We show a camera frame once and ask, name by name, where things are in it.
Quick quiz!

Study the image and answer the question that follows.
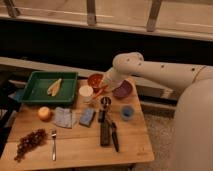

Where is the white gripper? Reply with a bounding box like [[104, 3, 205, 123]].
[[100, 67, 127, 90]]

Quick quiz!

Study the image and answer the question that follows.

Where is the red orange pepper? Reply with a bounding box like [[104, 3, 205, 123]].
[[92, 85, 108, 100]]

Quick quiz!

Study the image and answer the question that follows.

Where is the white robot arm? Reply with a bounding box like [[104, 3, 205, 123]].
[[101, 52, 213, 171]]

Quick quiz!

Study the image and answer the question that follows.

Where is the orange bowl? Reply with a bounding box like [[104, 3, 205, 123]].
[[87, 73, 103, 92]]

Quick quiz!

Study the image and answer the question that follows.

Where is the purple bowl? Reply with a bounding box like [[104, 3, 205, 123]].
[[112, 80, 133, 98]]

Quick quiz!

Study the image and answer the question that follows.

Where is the white cup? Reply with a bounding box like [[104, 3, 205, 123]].
[[79, 85, 93, 102]]

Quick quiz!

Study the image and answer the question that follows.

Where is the blue cup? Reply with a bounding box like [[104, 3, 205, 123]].
[[120, 105, 134, 121]]

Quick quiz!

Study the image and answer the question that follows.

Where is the blue sponge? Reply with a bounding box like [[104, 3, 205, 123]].
[[79, 108, 95, 127]]

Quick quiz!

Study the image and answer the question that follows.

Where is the black rectangular block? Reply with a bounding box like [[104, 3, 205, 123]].
[[100, 121, 110, 146]]

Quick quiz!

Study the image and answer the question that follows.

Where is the light blue cloth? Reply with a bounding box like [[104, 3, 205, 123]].
[[53, 107, 76, 129]]

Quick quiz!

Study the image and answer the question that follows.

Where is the yellow apple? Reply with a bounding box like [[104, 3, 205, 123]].
[[37, 106, 51, 121]]

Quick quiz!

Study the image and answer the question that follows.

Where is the green plastic tray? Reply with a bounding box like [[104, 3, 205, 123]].
[[21, 71, 78, 105]]

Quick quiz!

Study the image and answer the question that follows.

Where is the silver fork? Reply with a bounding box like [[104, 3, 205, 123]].
[[51, 129, 57, 161]]

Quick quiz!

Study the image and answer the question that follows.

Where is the blue object left of tray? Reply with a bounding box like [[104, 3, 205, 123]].
[[10, 89, 24, 102]]

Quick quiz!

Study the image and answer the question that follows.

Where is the purple grape bunch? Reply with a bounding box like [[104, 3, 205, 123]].
[[14, 129, 47, 162]]

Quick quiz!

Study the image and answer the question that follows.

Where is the black handled knife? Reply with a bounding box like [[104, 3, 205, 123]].
[[107, 115, 120, 152]]

